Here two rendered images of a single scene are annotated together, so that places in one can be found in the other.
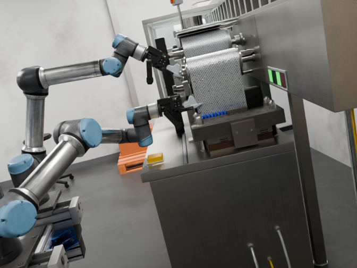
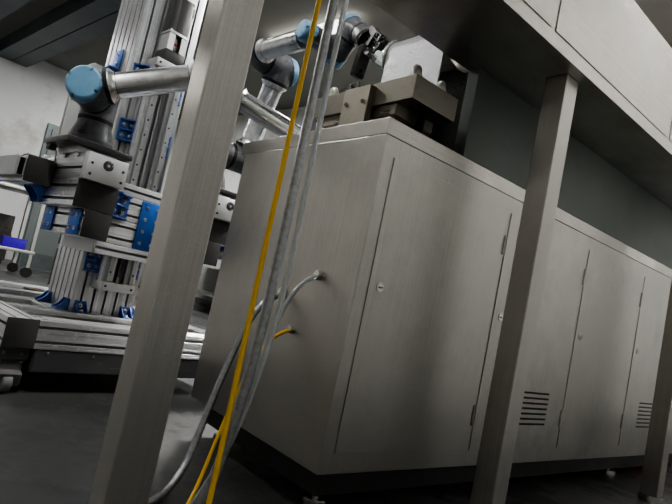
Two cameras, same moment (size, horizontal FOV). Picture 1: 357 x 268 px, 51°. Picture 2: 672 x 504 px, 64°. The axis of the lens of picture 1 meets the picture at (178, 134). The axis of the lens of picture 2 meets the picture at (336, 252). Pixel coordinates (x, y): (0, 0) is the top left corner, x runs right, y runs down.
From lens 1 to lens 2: 1.73 m
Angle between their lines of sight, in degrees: 51
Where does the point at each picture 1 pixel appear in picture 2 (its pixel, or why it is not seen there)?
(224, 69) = (425, 50)
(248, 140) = (353, 118)
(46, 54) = not seen: hidden behind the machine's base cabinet
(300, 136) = (529, 209)
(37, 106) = (264, 94)
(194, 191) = (270, 178)
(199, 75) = (395, 58)
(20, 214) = (84, 77)
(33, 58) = not seen: hidden behind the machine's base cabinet
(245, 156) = (330, 134)
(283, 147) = (375, 125)
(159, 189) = (248, 166)
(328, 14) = not seen: outside the picture
